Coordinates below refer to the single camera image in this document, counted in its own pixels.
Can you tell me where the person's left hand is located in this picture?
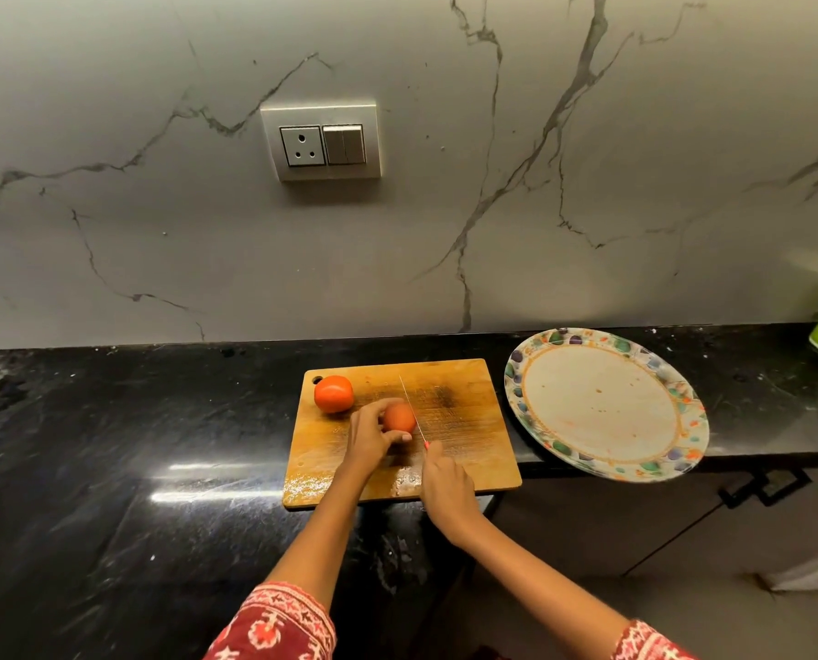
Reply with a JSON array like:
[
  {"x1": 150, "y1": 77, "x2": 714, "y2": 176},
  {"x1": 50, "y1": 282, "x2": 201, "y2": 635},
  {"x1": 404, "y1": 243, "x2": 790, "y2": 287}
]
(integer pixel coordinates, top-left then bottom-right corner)
[{"x1": 339, "y1": 396, "x2": 414, "y2": 479}]

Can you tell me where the person's right hand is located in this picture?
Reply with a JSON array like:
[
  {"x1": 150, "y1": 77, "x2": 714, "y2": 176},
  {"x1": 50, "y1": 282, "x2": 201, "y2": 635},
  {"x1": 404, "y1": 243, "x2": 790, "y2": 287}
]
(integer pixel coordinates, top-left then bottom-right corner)
[{"x1": 419, "y1": 440, "x2": 484, "y2": 549}]

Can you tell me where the red tomato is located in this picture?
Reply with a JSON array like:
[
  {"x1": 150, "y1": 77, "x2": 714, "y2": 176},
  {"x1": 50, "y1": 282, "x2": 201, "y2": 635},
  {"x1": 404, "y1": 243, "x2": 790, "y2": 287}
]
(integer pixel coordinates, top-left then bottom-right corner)
[
  {"x1": 381, "y1": 401, "x2": 418, "y2": 435},
  {"x1": 313, "y1": 374, "x2": 356, "y2": 415}
]

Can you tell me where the red handled knife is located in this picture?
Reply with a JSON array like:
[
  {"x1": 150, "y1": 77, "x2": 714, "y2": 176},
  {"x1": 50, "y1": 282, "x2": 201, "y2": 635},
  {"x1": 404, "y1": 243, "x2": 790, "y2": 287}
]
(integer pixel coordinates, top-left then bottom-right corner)
[{"x1": 397, "y1": 374, "x2": 431, "y2": 453}]

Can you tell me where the floral rimmed plate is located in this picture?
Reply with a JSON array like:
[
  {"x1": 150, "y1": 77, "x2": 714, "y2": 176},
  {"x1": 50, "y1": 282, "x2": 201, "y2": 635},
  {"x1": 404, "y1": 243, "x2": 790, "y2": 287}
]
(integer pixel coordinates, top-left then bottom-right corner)
[{"x1": 503, "y1": 327, "x2": 711, "y2": 484}]

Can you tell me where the person's right forearm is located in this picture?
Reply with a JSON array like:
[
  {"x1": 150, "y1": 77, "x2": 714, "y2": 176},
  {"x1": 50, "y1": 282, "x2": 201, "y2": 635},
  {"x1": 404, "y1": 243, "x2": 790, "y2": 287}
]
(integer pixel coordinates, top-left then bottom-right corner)
[{"x1": 449, "y1": 514, "x2": 630, "y2": 657}]

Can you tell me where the person's left forearm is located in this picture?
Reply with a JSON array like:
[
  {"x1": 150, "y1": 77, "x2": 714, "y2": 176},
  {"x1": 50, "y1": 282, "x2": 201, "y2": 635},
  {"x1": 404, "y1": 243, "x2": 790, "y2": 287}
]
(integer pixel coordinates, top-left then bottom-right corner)
[{"x1": 264, "y1": 467, "x2": 366, "y2": 612}]

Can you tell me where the wooden cutting board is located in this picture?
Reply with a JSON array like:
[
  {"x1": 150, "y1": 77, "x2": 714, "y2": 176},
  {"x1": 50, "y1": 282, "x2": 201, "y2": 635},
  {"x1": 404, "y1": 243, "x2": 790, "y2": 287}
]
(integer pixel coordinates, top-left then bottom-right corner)
[{"x1": 282, "y1": 357, "x2": 524, "y2": 511}]

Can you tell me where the brown lower cabinet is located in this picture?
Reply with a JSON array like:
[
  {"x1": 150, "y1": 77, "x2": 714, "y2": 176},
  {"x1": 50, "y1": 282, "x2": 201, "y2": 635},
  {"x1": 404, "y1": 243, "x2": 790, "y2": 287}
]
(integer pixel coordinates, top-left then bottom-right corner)
[{"x1": 477, "y1": 467, "x2": 818, "y2": 578}]

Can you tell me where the red patterned left sleeve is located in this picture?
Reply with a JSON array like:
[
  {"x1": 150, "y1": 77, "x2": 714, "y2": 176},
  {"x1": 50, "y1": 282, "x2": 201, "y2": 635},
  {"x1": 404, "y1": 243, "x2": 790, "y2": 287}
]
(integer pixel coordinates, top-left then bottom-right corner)
[{"x1": 202, "y1": 581, "x2": 338, "y2": 660}]

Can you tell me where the red patterned sleeve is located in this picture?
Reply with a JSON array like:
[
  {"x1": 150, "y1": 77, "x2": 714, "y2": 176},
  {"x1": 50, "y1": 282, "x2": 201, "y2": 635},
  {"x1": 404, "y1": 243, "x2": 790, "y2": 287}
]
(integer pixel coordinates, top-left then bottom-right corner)
[
  {"x1": 202, "y1": 581, "x2": 338, "y2": 660},
  {"x1": 612, "y1": 619, "x2": 699, "y2": 660}
]

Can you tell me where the red patterned right sleeve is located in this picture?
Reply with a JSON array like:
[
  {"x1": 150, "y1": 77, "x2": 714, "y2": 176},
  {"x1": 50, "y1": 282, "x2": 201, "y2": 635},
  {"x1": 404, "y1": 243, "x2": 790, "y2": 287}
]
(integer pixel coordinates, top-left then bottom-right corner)
[{"x1": 612, "y1": 619, "x2": 699, "y2": 660}]

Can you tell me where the black cabinet handle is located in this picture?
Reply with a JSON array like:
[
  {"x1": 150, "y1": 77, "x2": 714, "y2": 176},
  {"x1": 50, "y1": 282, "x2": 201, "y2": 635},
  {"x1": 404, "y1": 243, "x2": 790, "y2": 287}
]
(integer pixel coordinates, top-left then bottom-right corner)
[
  {"x1": 756, "y1": 467, "x2": 813, "y2": 508},
  {"x1": 718, "y1": 473, "x2": 771, "y2": 511}
]

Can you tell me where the wall socket and switch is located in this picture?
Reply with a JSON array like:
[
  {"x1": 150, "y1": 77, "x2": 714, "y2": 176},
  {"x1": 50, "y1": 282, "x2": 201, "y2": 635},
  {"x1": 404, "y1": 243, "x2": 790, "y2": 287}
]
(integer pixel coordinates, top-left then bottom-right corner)
[{"x1": 260, "y1": 102, "x2": 382, "y2": 183}]

